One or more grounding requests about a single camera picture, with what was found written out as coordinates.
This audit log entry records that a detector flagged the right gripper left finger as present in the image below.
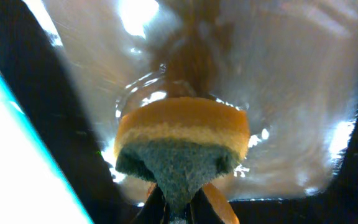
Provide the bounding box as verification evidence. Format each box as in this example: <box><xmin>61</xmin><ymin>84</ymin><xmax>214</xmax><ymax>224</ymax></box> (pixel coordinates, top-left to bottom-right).
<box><xmin>134</xmin><ymin>185</ymin><xmax>167</xmax><ymax>224</ymax></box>

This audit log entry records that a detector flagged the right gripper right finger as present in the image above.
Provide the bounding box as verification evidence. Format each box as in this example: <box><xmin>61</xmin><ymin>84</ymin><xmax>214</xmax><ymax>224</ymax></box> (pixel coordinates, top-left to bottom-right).
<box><xmin>190</xmin><ymin>188</ymin><xmax>224</xmax><ymax>224</ymax></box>

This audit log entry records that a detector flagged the green yellow sponge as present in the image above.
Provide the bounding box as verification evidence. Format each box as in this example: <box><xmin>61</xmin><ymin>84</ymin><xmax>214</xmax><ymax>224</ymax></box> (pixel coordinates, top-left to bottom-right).
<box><xmin>114</xmin><ymin>97</ymin><xmax>250</xmax><ymax>223</ymax></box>

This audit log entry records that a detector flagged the teal plastic tray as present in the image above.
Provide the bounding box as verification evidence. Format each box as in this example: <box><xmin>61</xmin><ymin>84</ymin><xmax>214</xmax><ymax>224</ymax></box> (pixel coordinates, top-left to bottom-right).
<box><xmin>0</xmin><ymin>72</ymin><xmax>92</xmax><ymax>224</ymax></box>

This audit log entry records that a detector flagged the black water tray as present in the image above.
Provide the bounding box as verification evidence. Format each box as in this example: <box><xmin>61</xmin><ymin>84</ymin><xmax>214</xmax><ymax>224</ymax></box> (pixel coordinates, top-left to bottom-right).
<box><xmin>0</xmin><ymin>0</ymin><xmax>358</xmax><ymax>223</ymax></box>

